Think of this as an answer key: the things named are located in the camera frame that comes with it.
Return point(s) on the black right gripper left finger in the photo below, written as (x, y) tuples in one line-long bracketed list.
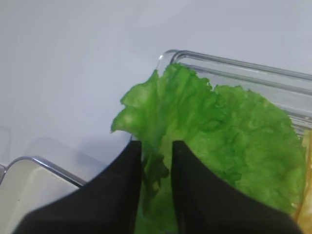
[(105, 205)]

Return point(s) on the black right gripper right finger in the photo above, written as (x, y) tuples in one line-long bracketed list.
[(205, 204)]

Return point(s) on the green lettuce leaf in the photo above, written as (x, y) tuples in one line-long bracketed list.
[(238, 134)]

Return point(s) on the clear lettuce and cheese container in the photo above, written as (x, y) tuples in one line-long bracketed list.
[(289, 90)]

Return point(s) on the silver metal baking tray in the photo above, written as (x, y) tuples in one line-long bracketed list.
[(29, 183)]

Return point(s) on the yellow cheese slices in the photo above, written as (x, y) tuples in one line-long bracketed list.
[(303, 214)]

